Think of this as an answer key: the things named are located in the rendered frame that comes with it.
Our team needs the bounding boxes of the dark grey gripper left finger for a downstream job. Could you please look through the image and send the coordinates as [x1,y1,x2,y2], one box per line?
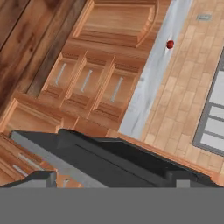
[0,170,58,188]

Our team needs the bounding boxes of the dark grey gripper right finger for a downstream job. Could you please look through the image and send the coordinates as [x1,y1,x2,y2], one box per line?
[164,169,221,188]

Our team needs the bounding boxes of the black microwave oven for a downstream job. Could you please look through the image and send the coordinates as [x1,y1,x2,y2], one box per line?
[10,128,221,188]

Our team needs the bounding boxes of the plain wooden cupboard door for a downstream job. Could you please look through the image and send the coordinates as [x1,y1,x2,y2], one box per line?
[0,98,64,136]

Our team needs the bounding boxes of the large wooden cupboard door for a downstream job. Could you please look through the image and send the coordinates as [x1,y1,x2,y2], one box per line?
[72,0,157,48]

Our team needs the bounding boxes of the wide wooden drawer front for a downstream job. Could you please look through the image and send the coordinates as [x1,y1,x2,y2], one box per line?
[0,133,57,187]

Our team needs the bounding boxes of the grey framed window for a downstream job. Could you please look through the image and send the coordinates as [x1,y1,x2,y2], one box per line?
[192,47,224,158]

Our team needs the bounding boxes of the small red round fruit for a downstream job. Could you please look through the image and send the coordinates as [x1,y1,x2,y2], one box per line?
[165,39,175,51]

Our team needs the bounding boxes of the silver drawer handle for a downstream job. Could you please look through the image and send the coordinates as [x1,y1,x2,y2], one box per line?
[110,76,124,103]
[54,62,67,87]
[80,68,94,94]
[17,152,45,171]
[11,164,30,178]

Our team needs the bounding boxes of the grey wall outlet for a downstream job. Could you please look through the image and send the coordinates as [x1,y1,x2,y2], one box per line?
[197,13,214,22]

